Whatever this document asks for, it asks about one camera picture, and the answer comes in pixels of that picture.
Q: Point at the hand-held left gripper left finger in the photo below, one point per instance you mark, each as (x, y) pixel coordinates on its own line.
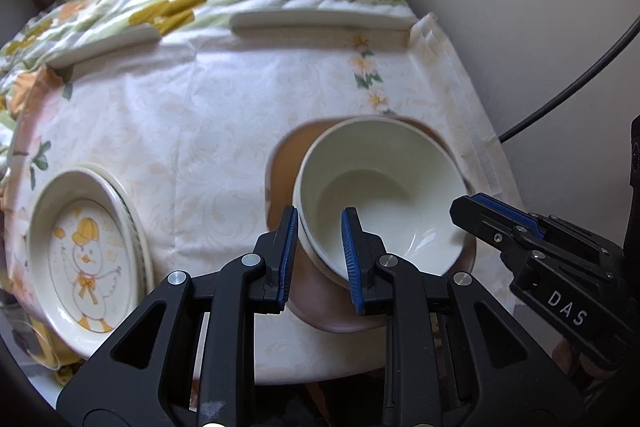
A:
(290, 252)

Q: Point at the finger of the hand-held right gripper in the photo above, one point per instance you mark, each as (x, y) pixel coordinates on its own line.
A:
(480, 219)
(505, 208)

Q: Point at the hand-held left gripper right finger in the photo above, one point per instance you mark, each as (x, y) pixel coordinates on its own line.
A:
(350, 257)

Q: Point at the brown plate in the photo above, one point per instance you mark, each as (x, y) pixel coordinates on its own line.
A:
(285, 162)

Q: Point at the small plain white bowl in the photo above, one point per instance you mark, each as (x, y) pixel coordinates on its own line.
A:
(380, 167)

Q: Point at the large white bowl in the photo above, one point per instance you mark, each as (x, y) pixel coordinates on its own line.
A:
(143, 252)

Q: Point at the duck-print plate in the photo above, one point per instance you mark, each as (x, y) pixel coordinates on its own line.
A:
(85, 257)

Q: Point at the person's right hand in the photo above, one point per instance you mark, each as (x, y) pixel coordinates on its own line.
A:
(566, 357)

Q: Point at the white patterned tablecloth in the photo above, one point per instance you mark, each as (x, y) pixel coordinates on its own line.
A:
(200, 132)

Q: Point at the yellow cloth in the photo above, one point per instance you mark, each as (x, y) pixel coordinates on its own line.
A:
(70, 369)

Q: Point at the long white curved rail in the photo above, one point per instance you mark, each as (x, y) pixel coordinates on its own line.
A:
(320, 21)

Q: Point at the short white curved rail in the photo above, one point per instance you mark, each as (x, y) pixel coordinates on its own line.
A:
(100, 47)

